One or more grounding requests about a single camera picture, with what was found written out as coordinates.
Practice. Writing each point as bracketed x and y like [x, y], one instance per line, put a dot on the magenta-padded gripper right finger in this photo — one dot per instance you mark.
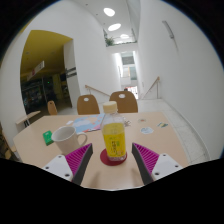
[163, 165]

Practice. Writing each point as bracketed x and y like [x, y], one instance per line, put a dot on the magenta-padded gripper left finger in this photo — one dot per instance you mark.
[63, 166]

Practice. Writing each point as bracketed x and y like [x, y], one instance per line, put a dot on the yellow drink bottle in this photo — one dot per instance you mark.
[114, 140]

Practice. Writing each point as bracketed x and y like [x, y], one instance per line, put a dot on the beige mug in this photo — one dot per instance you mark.
[66, 141]

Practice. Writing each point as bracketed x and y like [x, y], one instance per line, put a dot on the small green box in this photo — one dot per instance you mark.
[48, 137]

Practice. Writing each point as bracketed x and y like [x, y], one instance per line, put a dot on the round pale sticker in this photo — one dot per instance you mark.
[147, 130]

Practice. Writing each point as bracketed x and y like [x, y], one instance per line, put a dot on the yellow green sticker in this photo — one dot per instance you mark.
[162, 125]

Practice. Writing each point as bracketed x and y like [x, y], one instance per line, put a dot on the flat round red coaster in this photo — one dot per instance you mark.
[106, 160]

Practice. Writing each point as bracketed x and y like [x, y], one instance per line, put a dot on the small orange sticker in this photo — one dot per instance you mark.
[142, 120]

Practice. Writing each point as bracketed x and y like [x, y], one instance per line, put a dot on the blue printed mat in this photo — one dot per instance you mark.
[88, 122]

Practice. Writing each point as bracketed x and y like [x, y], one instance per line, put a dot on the small wooden chair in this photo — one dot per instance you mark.
[52, 108]

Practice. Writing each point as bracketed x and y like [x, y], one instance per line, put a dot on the wooden side table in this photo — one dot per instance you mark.
[28, 116]

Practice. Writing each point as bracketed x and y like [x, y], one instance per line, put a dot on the wooden chair with cutout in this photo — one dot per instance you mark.
[88, 107]
[128, 105]

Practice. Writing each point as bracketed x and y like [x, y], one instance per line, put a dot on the dark shop shelf unit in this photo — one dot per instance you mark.
[33, 95]

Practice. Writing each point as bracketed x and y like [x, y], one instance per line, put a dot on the wooden stair handrail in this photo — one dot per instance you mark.
[151, 86]
[96, 90]

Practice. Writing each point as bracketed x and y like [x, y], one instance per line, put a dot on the white hanging sign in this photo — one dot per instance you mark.
[36, 70]

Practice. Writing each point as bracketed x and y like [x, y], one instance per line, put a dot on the green potted plant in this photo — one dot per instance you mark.
[109, 41]

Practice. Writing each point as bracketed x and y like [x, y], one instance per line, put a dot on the round ceiling lights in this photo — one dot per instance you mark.
[109, 12]

